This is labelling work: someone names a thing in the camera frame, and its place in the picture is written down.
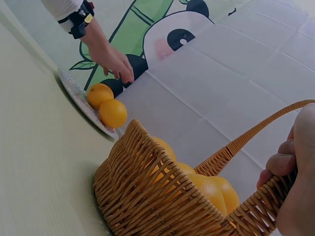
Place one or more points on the person's right fingers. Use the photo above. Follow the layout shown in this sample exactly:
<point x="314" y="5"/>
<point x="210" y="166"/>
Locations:
<point x="279" y="161"/>

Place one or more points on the person's left hand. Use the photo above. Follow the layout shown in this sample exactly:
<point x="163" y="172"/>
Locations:
<point x="103" y="49"/>

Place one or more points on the person's left fingers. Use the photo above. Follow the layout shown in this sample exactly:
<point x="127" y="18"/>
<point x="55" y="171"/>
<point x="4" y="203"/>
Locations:
<point x="123" y="68"/>

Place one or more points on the orange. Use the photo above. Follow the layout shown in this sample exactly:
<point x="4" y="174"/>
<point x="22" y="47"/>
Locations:
<point x="231" y="196"/>
<point x="113" y="113"/>
<point x="165" y="147"/>
<point x="98" y="94"/>
<point x="209" y="189"/>
<point x="185" y="168"/>

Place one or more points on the person's right hand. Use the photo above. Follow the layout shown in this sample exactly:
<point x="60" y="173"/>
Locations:
<point x="304" y="172"/>

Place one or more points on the black wrist band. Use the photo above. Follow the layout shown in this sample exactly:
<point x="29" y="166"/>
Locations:
<point x="80" y="23"/>

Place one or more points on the woven wicker basket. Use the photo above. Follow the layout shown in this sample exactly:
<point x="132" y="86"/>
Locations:
<point x="147" y="196"/>

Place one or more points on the person's right thumb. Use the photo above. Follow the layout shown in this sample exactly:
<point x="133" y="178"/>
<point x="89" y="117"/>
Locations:
<point x="306" y="123"/>

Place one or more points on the person's left forearm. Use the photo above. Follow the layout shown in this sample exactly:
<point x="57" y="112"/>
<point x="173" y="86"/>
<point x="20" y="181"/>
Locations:
<point x="64" y="8"/>

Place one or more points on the patterned glass plate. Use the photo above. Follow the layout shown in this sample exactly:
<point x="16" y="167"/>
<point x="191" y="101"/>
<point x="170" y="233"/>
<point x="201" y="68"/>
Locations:
<point x="73" y="91"/>

